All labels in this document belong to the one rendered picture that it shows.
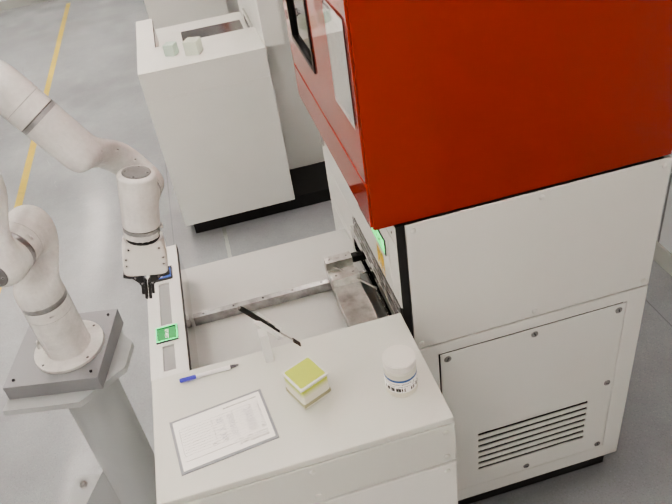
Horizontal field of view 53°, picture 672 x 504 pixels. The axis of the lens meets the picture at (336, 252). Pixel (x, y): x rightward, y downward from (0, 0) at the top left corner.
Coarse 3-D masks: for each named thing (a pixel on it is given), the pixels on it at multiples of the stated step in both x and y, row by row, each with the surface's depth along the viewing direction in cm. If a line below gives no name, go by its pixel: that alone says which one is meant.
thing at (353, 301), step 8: (328, 272) 197; (336, 288) 191; (344, 288) 191; (352, 288) 190; (360, 288) 190; (336, 296) 190; (344, 296) 188; (352, 296) 187; (360, 296) 187; (344, 304) 185; (352, 304) 185; (360, 304) 184; (368, 304) 184; (344, 312) 183; (352, 312) 182; (360, 312) 182; (368, 312) 181; (352, 320) 180; (360, 320) 179; (368, 320) 179
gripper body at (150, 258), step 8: (160, 232) 157; (128, 240) 152; (160, 240) 154; (128, 248) 153; (136, 248) 153; (144, 248) 154; (152, 248) 154; (160, 248) 155; (128, 256) 154; (136, 256) 155; (144, 256) 155; (152, 256) 156; (160, 256) 156; (128, 264) 156; (136, 264) 156; (144, 264) 156; (152, 264) 157; (160, 264) 158; (128, 272) 157; (136, 272) 157; (144, 272) 158; (152, 272) 158; (160, 272) 159
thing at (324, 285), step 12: (360, 276) 200; (300, 288) 198; (312, 288) 198; (324, 288) 199; (252, 300) 196; (264, 300) 196; (276, 300) 197; (288, 300) 198; (204, 312) 195; (216, 312) 194; (228, 312) 195; (240, 312) 196
